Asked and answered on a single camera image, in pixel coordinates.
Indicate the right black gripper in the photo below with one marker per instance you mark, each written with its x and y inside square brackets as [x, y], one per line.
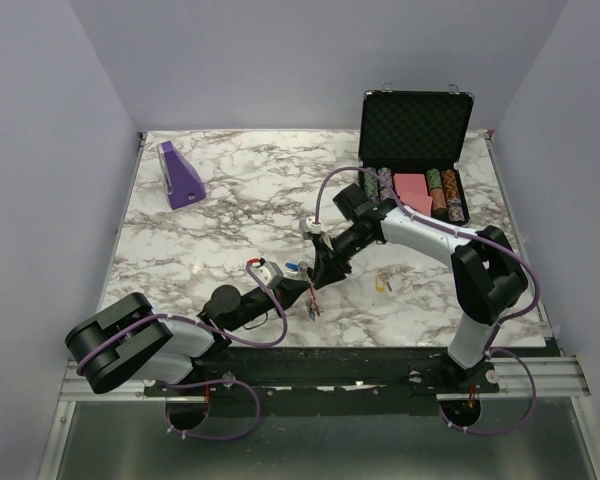
[328, 268]

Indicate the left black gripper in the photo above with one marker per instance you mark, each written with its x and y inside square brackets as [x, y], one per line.
[288, 291]

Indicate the red keyring with keys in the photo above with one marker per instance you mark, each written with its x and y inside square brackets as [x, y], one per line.
[313, 309]

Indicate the yellow tagged key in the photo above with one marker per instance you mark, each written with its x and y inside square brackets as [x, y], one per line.
[382, 283]

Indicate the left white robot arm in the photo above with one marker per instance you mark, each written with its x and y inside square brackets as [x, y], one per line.
[129, 341]

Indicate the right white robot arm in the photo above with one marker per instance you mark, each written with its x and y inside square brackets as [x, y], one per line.
[488, 275]

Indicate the pink playing card deck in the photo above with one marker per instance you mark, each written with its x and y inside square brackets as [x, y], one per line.
[412, 190]

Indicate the purple wedge-shaped box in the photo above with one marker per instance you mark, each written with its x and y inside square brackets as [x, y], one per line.
[182, 183]

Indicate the black poker chip case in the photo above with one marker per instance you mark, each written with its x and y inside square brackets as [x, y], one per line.
[414, 132]

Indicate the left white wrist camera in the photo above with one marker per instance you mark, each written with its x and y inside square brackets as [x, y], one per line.
[266, 274]

